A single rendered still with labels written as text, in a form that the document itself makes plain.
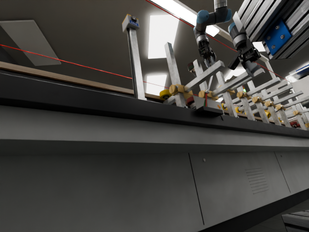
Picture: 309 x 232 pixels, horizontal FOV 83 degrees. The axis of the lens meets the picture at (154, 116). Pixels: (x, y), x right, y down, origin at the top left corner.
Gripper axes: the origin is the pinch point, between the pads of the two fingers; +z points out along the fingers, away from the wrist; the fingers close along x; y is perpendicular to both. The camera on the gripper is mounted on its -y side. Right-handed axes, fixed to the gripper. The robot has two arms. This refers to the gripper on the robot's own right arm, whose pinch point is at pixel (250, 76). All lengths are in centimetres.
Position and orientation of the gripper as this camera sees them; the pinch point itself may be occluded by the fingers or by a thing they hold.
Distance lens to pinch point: 110.0
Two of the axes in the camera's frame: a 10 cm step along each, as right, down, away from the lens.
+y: 5.6, -3.9, -7.3
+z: 1.4, 9.1, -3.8
